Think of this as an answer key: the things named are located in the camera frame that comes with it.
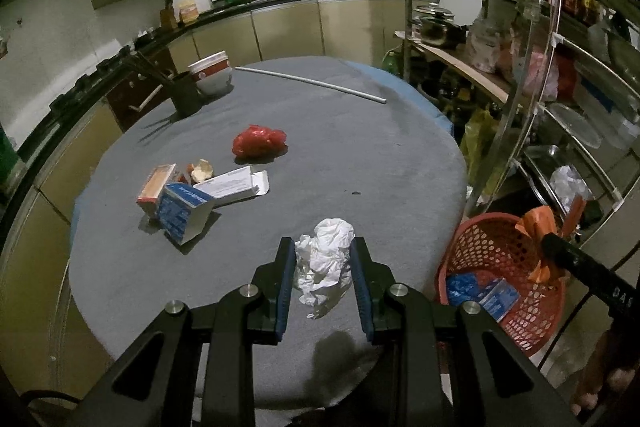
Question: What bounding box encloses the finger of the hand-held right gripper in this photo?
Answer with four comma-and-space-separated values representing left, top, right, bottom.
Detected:
541, 233, 588, 278

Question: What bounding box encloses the orange plastic bag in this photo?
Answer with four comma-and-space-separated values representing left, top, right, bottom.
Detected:
515, 206, 586, 284

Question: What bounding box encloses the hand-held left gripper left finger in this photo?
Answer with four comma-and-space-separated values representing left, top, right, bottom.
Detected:
65, 237, 297, 427

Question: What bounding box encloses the grey tablecloth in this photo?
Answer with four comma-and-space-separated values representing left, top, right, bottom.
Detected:
69, 55, 468, 410

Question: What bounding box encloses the blue undercloth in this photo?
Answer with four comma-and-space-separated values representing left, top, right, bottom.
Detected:
345, 59, 453, 138

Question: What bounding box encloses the blue and white box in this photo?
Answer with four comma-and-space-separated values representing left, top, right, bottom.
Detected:
156, 182, 217, 244

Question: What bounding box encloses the pink plastic bag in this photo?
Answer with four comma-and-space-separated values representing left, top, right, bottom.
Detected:
510, 47, 576, 104

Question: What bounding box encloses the orange plastic basket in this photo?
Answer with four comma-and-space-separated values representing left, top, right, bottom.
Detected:
434, 212, 568, 358

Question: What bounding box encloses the small blue box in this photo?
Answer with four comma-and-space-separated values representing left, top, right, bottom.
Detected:
477, 278, 521, 323

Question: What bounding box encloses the flattened white carton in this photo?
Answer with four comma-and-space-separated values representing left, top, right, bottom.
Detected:
192, 166, 270, 208

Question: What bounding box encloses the white plastic bag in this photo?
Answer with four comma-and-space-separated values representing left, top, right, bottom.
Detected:
550, 164, 593, 219

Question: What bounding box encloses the blue plastic wrapper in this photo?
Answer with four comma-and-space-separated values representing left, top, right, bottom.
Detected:
445, 272, 493, 307

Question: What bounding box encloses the long white rod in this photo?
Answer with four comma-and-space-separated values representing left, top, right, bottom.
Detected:
235, 66, 387, 104

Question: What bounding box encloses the metal kitchen rack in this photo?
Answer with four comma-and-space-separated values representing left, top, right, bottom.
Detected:
400, 0, 640, 278

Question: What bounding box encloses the white tissue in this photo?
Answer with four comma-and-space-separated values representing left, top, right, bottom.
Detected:
292, 218, 356, 320

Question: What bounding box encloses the orange cardboard box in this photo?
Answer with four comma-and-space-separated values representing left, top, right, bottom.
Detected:
136, 163, 177, 219

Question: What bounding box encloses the yellow plastic bag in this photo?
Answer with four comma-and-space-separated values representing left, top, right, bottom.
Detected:
459, 107, 501, 188

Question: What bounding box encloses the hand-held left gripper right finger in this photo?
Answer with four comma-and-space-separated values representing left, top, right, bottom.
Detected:
349, 237, 582, 427

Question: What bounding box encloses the red plastic bag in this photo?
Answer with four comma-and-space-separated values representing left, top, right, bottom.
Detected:
231, 124, 290, 159

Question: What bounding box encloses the steel pot with lid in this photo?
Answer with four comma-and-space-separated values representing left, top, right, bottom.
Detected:
412, 4, 468, 48

